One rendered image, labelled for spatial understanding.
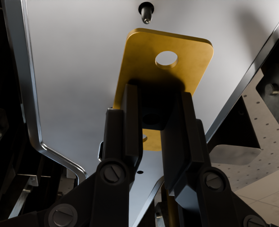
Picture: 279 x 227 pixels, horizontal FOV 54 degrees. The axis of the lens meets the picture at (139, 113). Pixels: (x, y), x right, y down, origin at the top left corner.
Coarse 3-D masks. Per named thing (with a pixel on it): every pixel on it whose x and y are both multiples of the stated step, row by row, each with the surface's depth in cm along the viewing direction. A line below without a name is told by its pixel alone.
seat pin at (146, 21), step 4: (144, 4) 20; (148, 4) 20; (144, 8) 20; (148, 8) 20; (144, 12) 19; (148, 12) 19; (144, 16) 19; (148, 16) 19; (144, 20) 19; (148, 20) 19
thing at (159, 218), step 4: (160, 204) 52; (164, 204) 52; (156, 208) 54; (160, 208) 52; (164, 208) 52; (156, 212) 54; (160, 212) 51; (164, 212) 51; (156, 216) 52; (160, 216) 52; (164, 216) 51; (168, 216) 51; (160, 220) 52; (164, 220) 50; (168, 220) 50; (160, 224) 52; (164, 224) 50; (168, 224) 50
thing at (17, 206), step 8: (16, 176) 42; (24, 176) 42; (16, 184) 41; (24, 184) 41; (8, 192) 40; (16, 192) 40; (24, 192) 42; (8, 200) 39; (16, 200) 39; (24, 200) 43; (0, 208) 38; (8, 208) 39; (16, 208) 40; (0, 216) 38; (8, 216) 38
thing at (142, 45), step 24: (144, 48) 11; (168, 48) 11; (192, 48) 11; (120, 72) 12; (144, 72) 12; (168, 72) 12; (192, 72) 12; (120, 96) 14; (144, 96) 13; (168, 96) 14; (144, 120) 14; (144, 144) 17
